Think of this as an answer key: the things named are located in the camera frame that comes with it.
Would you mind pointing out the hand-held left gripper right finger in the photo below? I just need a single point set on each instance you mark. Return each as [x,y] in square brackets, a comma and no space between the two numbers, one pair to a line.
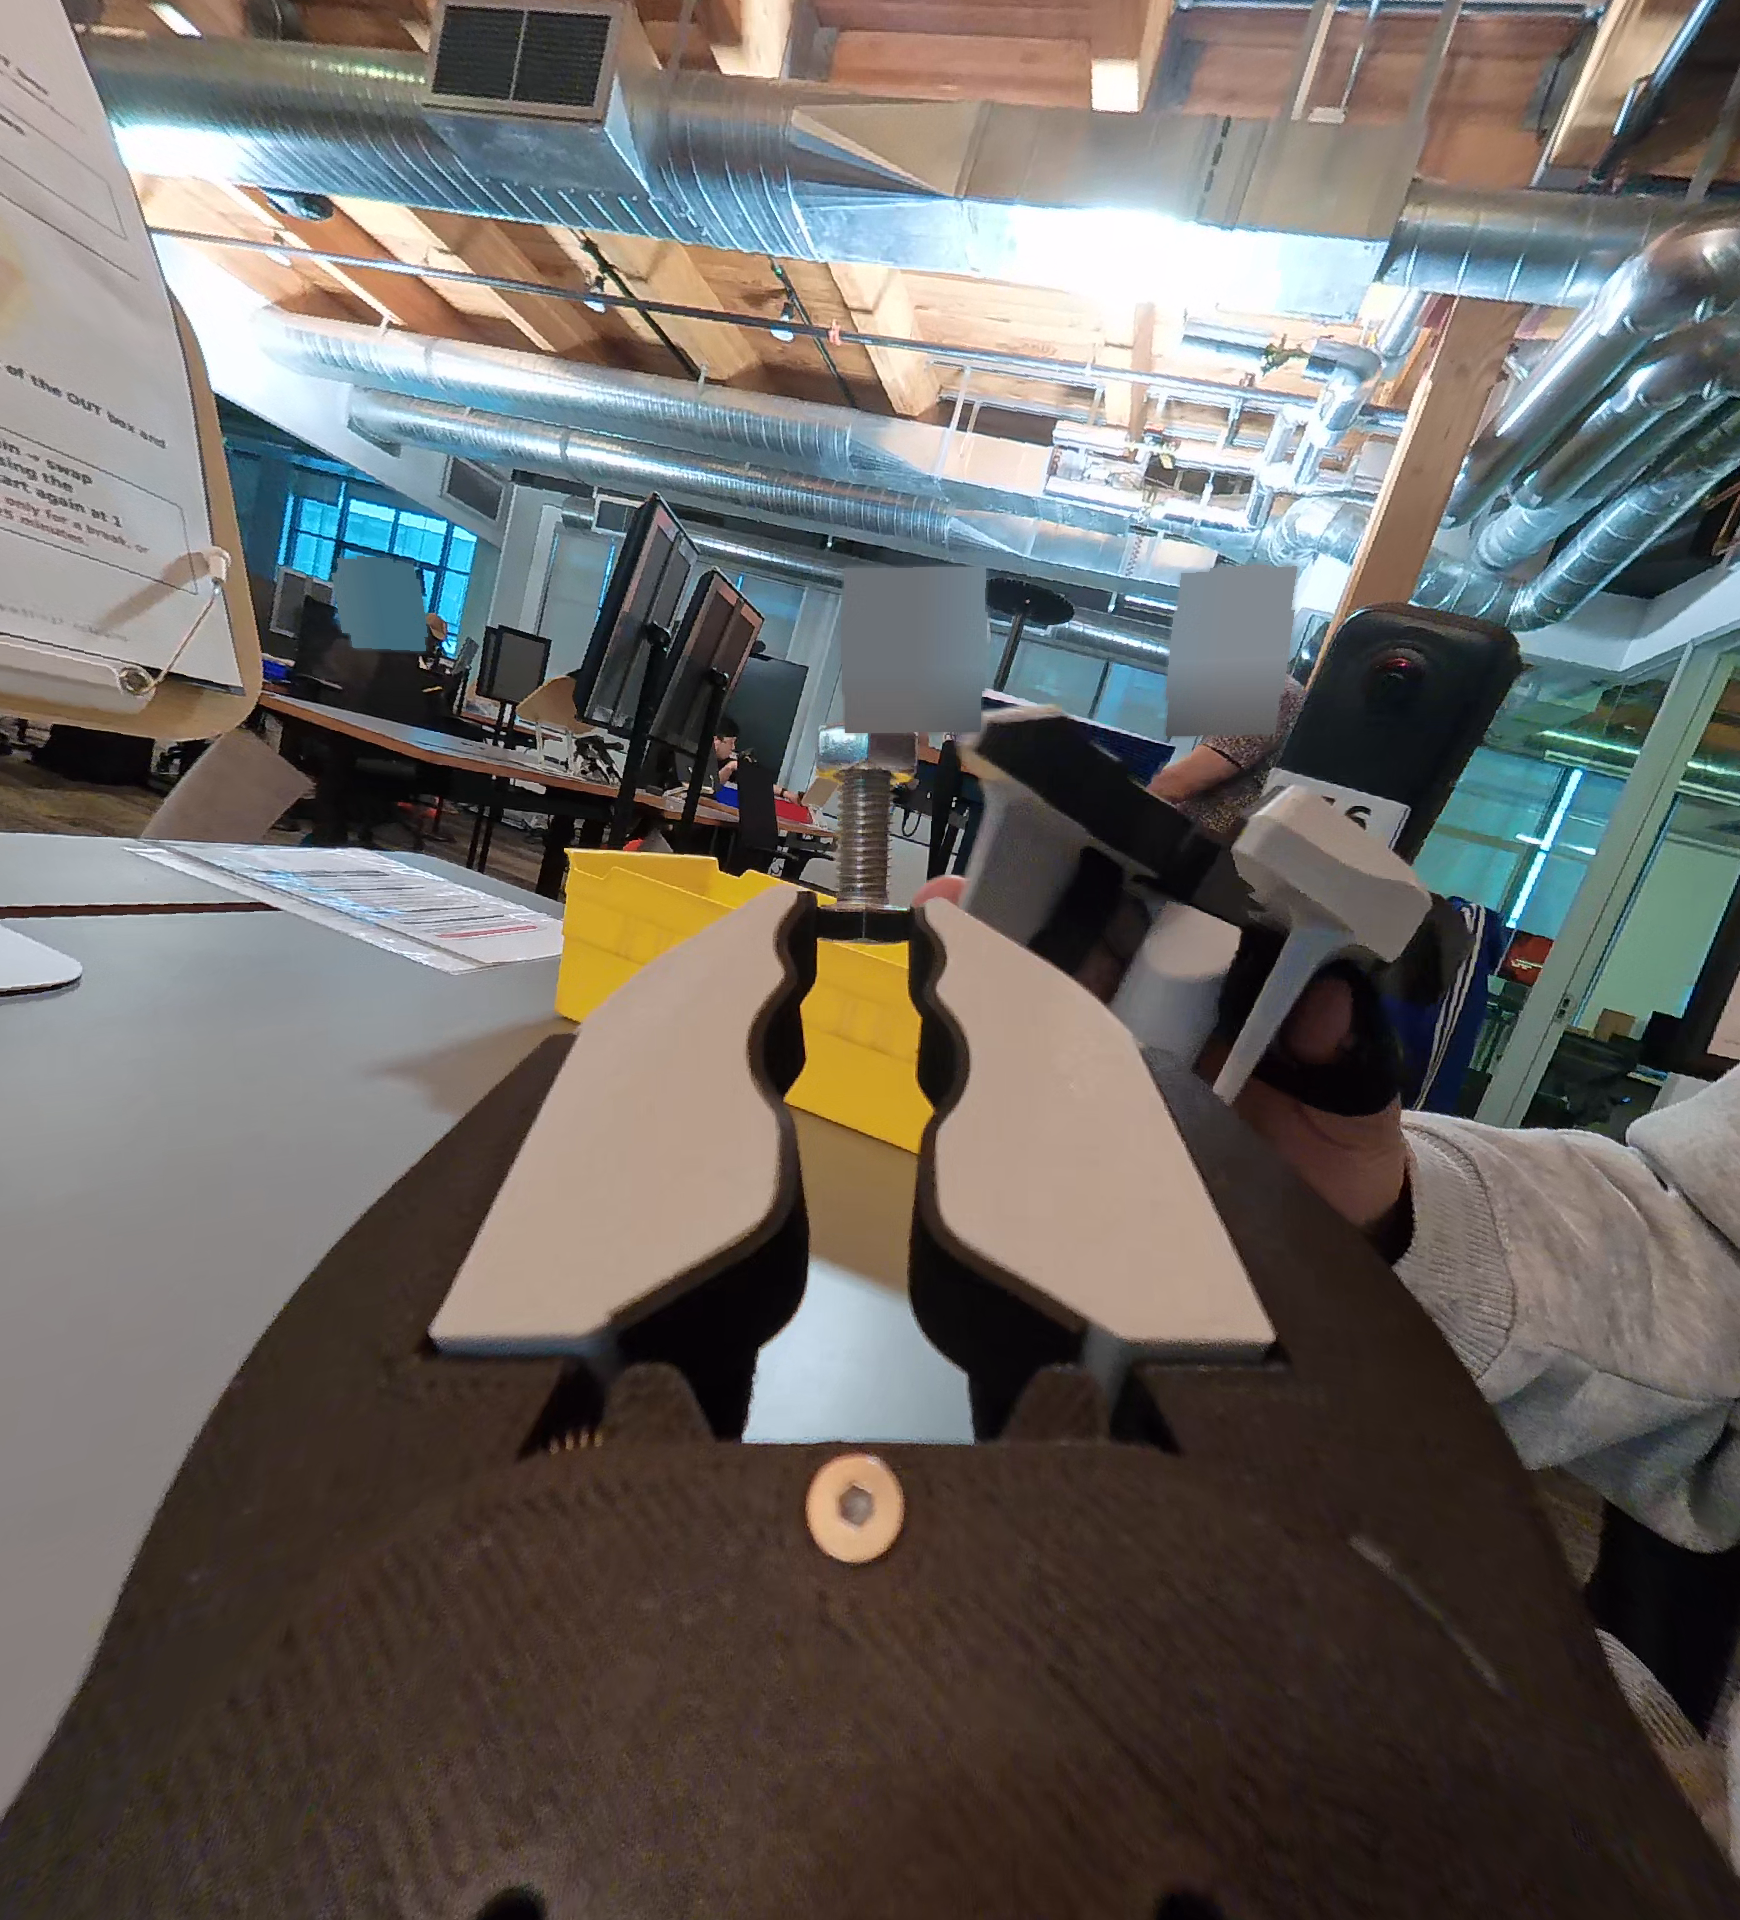
[1093,1183]

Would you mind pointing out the printed instruction sheet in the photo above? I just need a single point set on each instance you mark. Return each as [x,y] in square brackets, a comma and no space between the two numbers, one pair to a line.
[27,373]

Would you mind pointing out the silver ventilation duct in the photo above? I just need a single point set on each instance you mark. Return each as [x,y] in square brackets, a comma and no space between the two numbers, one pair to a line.
[735,151]

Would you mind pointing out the wooden post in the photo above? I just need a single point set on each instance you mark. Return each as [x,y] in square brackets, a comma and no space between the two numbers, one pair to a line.
[1426,465]

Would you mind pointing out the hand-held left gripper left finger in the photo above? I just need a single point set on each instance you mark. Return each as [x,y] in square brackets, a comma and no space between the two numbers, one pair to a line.
[629,1168]

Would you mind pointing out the ceiling air vent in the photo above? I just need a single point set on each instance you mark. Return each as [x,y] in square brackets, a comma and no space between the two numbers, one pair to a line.
[525,55]

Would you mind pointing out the steel bolt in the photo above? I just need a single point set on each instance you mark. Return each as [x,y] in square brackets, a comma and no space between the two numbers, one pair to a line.
[865,840]

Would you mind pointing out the yellow plastic bin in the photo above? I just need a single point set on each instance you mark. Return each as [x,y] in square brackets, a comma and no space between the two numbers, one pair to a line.
[629,930]

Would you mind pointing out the blue jacket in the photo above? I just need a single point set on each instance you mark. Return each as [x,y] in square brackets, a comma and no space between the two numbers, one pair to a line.
[1463,1019]

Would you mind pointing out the black floor lamp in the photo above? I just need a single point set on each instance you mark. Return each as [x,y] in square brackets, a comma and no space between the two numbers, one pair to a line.
[1032,601]

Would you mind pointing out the person's right hand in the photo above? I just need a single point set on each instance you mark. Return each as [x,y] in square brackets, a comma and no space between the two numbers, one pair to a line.
[1337,1162]

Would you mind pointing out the monitor on pole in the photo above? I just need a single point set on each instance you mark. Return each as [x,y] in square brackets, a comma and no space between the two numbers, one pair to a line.
[702,661]
[636,601]

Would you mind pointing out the long office desk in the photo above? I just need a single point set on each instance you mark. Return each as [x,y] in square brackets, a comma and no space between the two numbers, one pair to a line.
[433,748]

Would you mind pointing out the laminated paper sheet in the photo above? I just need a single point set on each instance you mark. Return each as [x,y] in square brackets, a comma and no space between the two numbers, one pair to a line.
[362,900]

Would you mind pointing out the grey desk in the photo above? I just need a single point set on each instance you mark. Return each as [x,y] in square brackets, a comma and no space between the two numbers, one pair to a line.
[135,1168]

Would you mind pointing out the white document stand with board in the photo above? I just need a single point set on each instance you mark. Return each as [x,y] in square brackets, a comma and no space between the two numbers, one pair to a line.
[60,661]

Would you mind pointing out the small black monitor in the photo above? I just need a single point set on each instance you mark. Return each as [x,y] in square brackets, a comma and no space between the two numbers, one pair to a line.
[519,668]

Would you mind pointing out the person's right forearm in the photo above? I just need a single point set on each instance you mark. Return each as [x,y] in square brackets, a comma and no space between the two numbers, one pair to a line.
[1593,1319]

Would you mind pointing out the grey board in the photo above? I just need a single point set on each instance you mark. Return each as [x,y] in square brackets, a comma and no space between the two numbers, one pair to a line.
[227,784]

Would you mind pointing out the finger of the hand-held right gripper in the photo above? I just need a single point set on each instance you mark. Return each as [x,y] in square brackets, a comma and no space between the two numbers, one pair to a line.
[1355,883]
[1014,840]

